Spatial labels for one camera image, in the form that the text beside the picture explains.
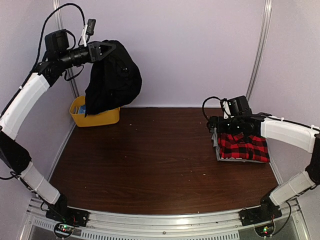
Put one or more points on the light blue shirt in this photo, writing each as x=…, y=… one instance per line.
x=81, y=110

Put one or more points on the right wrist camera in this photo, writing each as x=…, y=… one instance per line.
x=237, y=106

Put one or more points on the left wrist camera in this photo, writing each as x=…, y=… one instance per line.
x=57, y=41

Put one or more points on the aluminium right corner post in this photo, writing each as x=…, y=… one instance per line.
x=263, y=36

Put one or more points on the grey folded shirt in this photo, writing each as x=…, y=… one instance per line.
x=216, y=147

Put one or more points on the circuit board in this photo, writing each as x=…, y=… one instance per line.
x=265, y=230
x=62, y=230

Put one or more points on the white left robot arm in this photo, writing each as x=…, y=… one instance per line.
x=43, y=76

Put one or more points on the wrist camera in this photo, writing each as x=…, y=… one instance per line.
x=57, y=41
x=237, y=106

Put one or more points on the left circuit board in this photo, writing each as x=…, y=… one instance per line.
x=62, y=230

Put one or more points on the black long sleeve shirt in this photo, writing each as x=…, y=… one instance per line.
x=114, y=82

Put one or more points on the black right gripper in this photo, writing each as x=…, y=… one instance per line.
x=220, y=129

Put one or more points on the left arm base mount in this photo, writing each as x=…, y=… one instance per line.
x=65, y=215

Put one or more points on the right circuit board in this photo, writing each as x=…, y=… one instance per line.
x=265, y=230

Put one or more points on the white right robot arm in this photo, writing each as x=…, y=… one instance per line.
x=293, y=149

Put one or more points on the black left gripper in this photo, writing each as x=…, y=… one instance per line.
x=94, y=52

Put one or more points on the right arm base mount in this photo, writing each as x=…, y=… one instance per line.
x=260, y=214

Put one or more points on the red black plaid shirt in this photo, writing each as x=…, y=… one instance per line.
x=245, y=147

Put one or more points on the yellow plastic basket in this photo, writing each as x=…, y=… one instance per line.
x=105, y=118

